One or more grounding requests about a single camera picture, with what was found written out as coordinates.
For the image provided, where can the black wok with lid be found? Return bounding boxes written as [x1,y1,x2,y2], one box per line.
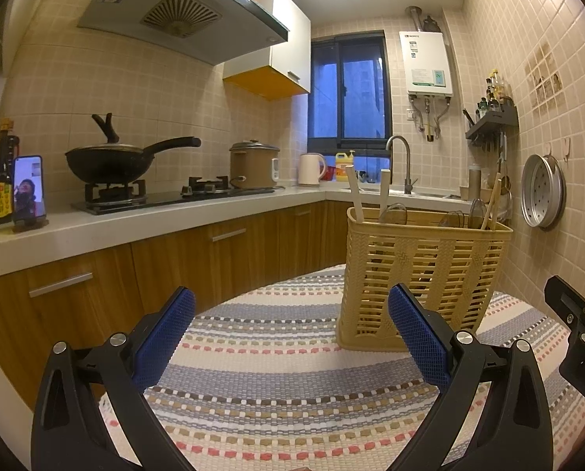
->
[65,114,202,186]

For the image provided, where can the steel sink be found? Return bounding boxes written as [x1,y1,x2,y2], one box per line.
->
[342,184,470,203]

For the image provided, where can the striped woven mat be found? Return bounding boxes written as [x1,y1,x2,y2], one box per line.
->
[99,264,585,471]

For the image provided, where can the hanging metal ladles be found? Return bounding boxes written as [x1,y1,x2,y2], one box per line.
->
[497,132,512,193]

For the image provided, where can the round metal steamer tray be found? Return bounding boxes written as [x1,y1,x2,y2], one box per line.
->
[521,153,567,230]

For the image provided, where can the grey wall spice rack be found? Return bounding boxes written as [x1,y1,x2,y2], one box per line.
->
[464,105,519,147]

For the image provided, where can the grey range hood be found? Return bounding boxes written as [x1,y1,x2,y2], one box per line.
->
[77,0,290,66]

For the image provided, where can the smartphone with lit screen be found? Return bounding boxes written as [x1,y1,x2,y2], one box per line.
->
[14,155,46,221]

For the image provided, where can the brown cylindrical canister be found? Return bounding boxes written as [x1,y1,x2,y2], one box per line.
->
[468,164,483,202]

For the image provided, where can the brown rice cooker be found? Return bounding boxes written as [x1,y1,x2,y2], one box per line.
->
[229,140,281,190]

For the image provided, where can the dark soy sauce bottle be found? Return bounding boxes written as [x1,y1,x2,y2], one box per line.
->
[0,118,19,226]

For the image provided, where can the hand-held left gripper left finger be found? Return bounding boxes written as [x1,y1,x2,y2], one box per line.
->
[30,285,197,471]

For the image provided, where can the white electric kettle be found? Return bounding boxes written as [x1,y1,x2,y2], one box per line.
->
[298,153,327,187]

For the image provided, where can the white utensil handle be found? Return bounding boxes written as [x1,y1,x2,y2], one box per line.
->
[378,169,391,217]
[346,166,363,224]

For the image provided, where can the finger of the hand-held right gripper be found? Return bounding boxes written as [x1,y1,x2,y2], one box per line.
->
[544,276,585,334]

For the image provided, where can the white water heater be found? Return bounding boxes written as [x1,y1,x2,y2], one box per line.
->
[399,31,454,97]

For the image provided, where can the row of condiment bottles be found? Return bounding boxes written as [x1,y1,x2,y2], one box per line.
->
[476,69,512,111]

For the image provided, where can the metal flue pipe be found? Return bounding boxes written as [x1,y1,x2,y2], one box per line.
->
[404,6,443,34]

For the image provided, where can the wooden base cabinets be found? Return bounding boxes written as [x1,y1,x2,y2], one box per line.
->
[0,199,352,413]

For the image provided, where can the dark framed window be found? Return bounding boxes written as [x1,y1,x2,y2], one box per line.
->
[308,29,391,182]

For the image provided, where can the white wall cabinet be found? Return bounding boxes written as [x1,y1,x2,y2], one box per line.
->
[222,0,312,102]

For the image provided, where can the yellow detergent bottle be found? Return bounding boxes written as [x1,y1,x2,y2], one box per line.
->
[335,150,356,183]

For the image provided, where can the wooden utensil handle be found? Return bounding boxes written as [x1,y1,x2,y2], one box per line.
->
[480,173,503,231]

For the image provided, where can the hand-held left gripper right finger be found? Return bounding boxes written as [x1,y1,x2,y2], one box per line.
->
[388,282,561,471]

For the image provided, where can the beige plastic utensil basket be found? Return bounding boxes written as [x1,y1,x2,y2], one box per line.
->
[335,206,514,354]

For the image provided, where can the black gas stove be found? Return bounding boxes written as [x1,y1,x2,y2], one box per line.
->
[71,177,276,215]

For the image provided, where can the steel kitchen faucet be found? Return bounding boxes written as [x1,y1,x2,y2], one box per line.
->
[386,135,414,195]

